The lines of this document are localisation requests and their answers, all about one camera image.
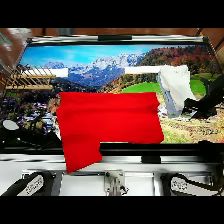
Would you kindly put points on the white garment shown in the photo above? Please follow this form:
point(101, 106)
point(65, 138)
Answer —
point(176, 87)

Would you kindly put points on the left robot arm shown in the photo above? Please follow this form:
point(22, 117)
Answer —
point(29, 185)

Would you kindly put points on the silver frame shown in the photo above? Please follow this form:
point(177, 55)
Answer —
point(133, 173)

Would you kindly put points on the red T-shirt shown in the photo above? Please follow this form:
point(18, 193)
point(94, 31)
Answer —
point(106, 121)

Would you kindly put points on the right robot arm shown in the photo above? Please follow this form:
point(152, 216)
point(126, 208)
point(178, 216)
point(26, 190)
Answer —
point(210, 100)

